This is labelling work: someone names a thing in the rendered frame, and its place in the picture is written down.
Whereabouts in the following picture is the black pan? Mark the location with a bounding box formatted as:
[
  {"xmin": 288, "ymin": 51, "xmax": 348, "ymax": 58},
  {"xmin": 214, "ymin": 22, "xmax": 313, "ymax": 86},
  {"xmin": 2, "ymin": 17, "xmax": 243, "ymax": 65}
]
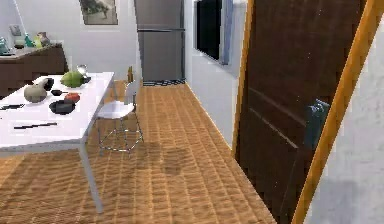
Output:
[{"xmin": 48, "ymin": 99, "xmax": 77, "ymax": 116}]

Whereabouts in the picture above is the blue window curtain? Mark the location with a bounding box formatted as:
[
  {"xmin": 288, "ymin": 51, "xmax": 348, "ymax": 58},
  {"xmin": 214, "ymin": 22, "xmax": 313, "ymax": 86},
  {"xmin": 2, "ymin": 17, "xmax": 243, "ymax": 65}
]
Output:
[{"xmin": 219, "ymin": 0, "xmax": 235, "ymax": 66}]

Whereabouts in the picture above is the dark window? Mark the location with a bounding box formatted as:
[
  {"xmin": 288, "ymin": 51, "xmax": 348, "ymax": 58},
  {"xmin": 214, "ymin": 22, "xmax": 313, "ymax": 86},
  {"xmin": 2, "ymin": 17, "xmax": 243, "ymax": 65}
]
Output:
[{"xmin": 195, "ymin": 0, "xmax": 223, "ymax": 61}]

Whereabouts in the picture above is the dark brown cupboard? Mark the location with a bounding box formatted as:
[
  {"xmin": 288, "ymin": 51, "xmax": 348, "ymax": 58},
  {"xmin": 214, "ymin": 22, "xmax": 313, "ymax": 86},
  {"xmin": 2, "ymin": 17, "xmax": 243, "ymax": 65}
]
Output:
[{"xmin": 0, "ymin": 43, "xmax": 69, "ymax": 98}]

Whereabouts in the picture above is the white dining table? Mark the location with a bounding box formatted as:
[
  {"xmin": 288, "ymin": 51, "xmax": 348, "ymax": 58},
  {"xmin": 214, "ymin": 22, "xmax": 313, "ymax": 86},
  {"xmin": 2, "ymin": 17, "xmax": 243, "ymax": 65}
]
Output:
[{"xmin": 0, "ymin": 71, "xmax": 115, "ymax": 214}]

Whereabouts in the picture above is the green lettuce head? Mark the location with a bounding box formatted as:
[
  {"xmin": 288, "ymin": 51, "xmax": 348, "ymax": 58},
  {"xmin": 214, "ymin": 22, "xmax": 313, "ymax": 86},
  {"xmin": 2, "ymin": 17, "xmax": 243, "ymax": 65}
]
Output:
[{"xmin": 60, "ymin": 71, "xmax": 85, "ymax": 89}]

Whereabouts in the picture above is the dark brown room door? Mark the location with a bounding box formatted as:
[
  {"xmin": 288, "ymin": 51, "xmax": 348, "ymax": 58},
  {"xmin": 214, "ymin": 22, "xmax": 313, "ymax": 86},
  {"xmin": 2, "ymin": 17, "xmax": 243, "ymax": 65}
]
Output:
[{"xmin": 234, "ymin": 0, "xmax": 368, "ymax": 224}]

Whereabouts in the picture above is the framed wall picture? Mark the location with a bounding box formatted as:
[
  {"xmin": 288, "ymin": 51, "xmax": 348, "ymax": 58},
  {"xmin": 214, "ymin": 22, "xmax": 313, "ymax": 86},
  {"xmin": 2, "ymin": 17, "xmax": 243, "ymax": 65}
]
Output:
[{"xmin": 78, "ymin": 0, "xmax": 119, "ymax": 26}]

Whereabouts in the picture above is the black mug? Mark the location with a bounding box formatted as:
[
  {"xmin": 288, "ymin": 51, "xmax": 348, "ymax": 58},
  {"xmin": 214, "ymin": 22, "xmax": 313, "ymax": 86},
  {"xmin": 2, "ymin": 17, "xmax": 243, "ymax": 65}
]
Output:
[{"xmin": 43, "ymin": 77, "xmax": 55, "ymax": 92}]

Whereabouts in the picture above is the grey vase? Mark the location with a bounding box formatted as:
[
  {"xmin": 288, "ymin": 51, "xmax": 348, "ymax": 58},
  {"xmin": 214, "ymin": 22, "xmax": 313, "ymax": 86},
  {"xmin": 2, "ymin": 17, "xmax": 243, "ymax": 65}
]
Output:
[{"xmin": 37, "ymin": 31, "xmax": 51, "ymax": 47}]

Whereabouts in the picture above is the grey fridge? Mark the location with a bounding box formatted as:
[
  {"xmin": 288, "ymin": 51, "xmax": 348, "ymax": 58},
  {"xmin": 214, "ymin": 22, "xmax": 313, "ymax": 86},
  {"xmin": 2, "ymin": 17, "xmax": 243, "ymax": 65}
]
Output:
[{"xmin": 133, "ymin": 0, "xmax": 186, "ymax": 83}]

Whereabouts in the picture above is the red tomato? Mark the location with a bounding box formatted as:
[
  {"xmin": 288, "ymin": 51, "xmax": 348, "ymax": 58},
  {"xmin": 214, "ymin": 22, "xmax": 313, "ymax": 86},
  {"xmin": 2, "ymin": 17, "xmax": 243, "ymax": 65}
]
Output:
[{"xmin": 64, "ymin": 92, "xmax": 81, "ymax": 103}]

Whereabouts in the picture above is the black knife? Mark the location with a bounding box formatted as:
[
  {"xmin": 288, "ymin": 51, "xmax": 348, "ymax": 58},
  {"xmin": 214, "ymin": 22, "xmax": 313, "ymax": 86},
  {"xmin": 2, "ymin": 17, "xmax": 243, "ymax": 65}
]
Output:
[{"xmin": 13, "ymin": 122, "xmax": 59, "ymax": 130}]

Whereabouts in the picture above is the green bottle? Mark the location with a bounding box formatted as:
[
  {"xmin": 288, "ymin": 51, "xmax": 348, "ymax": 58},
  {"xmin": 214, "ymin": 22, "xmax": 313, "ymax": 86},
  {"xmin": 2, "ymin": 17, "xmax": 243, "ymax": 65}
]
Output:
[{"xmin": 24, "ymin": 32, "xmax": 35, "ymax": 48}]

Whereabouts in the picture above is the black spatula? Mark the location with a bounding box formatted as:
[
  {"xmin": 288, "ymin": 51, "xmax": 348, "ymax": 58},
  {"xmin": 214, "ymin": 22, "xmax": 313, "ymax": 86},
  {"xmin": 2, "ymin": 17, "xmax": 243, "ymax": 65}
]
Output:
[{"xmin": 0, "ymin": 103, "xmax": 26, "ymax": 111}]

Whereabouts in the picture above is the white chair with wire legs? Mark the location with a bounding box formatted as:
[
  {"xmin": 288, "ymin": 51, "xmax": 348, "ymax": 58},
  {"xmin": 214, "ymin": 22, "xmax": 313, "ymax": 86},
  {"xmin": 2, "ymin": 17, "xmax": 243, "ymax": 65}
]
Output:
[{"xmin": 95, "ymin": 79, "xmax": 145, "ymax": 157}]

